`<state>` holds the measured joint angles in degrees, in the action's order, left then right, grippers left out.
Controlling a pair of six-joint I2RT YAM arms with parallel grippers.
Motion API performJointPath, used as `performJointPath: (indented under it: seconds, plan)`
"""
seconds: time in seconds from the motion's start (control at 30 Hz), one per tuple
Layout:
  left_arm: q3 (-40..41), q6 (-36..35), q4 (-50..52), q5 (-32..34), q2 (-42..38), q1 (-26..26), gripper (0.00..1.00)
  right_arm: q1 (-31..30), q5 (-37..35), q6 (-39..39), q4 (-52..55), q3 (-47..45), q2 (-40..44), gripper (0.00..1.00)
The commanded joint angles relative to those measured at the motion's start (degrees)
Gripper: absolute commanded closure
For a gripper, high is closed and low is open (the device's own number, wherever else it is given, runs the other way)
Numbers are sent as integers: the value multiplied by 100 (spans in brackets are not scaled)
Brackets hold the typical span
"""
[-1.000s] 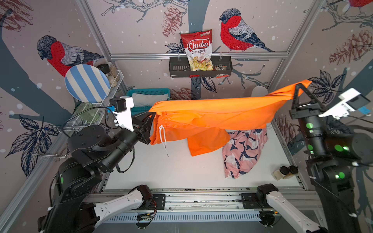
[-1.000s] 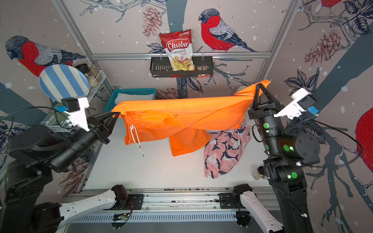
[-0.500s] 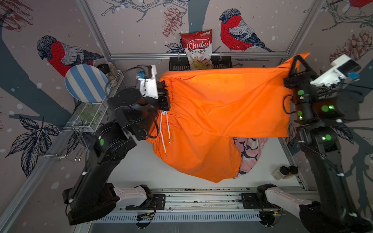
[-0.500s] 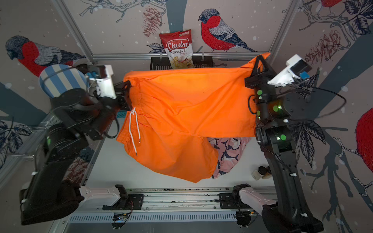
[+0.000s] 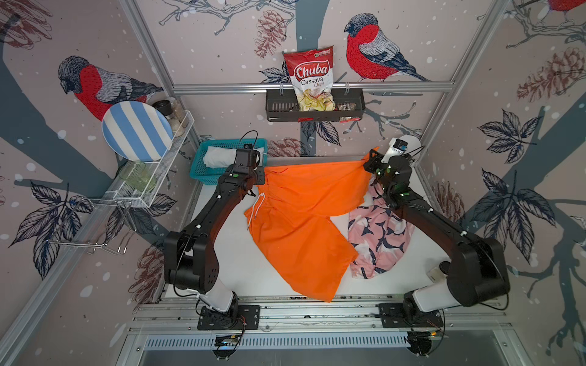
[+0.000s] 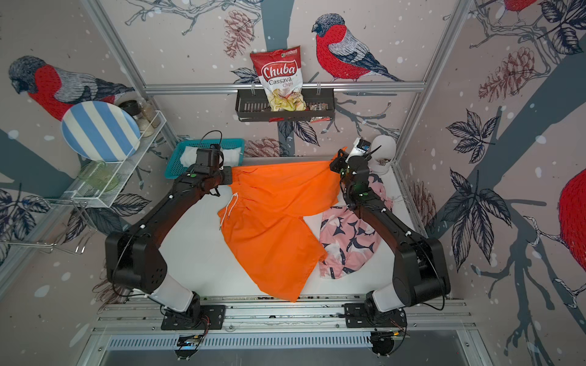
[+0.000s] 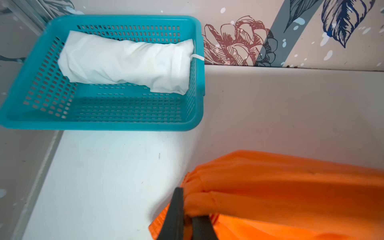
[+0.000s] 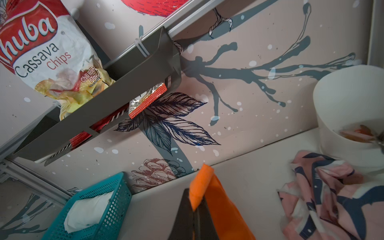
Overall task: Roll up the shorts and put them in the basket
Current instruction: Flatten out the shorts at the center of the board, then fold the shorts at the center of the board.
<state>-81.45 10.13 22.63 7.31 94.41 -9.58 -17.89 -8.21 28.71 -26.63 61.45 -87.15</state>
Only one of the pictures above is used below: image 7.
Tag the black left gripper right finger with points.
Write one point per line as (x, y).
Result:
(203, 229)

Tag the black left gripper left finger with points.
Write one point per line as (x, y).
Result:
(173, 226)

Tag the orange cloth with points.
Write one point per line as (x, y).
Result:
(251, 195)

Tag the white shorts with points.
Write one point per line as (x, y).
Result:
(163, 68)

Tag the teal plastic basket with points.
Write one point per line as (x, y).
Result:
(42, 98)

